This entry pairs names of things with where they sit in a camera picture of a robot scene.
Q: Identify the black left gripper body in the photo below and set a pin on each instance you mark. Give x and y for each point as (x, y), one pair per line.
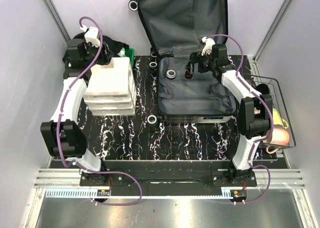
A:
(91, 52)

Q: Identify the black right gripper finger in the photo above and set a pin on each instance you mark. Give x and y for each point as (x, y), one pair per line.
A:
(190, 69)
(194, 57)

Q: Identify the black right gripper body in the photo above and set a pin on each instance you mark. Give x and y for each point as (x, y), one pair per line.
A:
(205, 64)

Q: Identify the small brown jar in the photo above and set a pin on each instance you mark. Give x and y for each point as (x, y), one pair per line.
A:
(188, 75)

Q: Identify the blue lid round jar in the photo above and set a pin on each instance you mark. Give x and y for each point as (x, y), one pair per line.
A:
(171, 74)

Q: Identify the black floral print garment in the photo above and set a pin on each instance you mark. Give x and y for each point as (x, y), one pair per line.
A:
(114, 46)

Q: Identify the teal green garment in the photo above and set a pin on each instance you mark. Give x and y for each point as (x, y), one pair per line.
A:
(122, 52)

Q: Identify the space astronaut hard-shell suitcase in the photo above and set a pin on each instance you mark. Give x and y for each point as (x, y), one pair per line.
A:
(175, 29)

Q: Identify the white storage bins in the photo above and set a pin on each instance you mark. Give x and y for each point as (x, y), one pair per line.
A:
(111, 90)

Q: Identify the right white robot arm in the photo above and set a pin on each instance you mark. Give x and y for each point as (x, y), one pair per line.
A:
(255, 112)

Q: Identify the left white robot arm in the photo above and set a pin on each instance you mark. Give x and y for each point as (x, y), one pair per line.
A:
(61, 134)

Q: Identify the green plastic tray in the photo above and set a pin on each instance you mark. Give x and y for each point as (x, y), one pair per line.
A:
(131, 54)

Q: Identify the black round object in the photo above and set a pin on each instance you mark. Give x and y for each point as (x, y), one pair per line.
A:
(263, 89)

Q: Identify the yellow mug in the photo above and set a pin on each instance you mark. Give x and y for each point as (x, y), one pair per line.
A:
(277, 120)

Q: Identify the peach pink mug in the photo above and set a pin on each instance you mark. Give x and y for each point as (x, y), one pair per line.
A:
(279, 137)

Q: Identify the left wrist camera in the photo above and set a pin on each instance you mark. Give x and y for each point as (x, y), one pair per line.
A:
(76, 49)

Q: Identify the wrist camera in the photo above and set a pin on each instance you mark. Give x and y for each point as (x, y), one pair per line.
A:
(219, 52)
(76, 49)

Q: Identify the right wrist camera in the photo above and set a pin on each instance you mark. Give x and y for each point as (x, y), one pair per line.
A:
(219, 52)

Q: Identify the black wire basket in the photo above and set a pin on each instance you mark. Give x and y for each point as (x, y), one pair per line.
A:
(278, 102)

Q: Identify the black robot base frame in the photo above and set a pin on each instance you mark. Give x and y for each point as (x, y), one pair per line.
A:
(170, 175)

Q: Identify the white cable duct strip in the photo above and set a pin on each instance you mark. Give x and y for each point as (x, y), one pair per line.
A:
(219, 193)

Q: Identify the aluminium rail frame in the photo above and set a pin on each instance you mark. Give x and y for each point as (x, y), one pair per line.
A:
(156, 153)

